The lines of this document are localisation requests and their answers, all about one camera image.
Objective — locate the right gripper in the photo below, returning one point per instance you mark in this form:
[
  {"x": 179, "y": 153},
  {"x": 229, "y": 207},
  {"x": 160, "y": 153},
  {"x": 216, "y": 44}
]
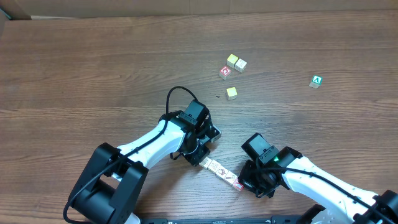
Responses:
[{"x": 249, "y": 183}]

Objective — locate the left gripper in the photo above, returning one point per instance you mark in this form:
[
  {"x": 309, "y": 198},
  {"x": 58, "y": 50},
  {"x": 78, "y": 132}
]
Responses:
[{"x": 202, "y": 147}]

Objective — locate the sheep picture wooden block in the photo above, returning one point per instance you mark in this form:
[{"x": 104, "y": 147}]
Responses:
[{"x": 205, "y": 162}]

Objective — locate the letter M wooden block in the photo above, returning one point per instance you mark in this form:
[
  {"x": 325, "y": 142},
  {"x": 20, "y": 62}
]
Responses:
[{"x": 214, "y": 166}]

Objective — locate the red letter Y block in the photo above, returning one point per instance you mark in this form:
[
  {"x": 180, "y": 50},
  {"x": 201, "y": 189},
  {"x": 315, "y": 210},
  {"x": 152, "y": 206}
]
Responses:
[{"x": 237, "y": 185}]

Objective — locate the hammer picture wooden block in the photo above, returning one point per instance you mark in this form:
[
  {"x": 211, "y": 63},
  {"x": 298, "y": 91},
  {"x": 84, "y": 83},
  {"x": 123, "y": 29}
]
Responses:
[{"x": 230, "y": 177}]

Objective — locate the acorn picture wooden block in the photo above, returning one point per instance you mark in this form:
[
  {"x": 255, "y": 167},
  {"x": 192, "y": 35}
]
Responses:
[{"x": 221, "y": 172}]

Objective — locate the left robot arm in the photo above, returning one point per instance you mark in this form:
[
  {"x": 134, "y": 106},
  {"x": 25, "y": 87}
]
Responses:
[{"x": 109, "y": 186}]

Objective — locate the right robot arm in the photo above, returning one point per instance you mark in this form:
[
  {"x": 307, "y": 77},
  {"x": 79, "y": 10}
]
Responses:
[{"x": 336, "y": 201}]

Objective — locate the yellow letter C block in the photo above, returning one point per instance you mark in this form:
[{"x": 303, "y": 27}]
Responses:
[{"x": 231, "y": 93}]

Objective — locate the red letter wooden block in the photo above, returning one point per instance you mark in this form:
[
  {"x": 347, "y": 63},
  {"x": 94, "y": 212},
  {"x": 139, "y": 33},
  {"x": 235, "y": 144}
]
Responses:
[{"x": 225, "y": 72}]

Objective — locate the white bone wooden block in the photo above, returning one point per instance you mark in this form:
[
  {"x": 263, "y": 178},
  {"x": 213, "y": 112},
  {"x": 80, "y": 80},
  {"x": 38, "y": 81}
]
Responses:
[{"x": 240, "y": 65}]

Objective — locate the yellow top wooden block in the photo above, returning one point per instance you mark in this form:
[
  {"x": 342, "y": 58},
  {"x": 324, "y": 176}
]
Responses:
[{"x": 231, "y": 60}]

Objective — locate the green letter wooden block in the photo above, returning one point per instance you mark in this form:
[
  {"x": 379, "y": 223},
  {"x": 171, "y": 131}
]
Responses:
[{"x": 316, "y": 81}]

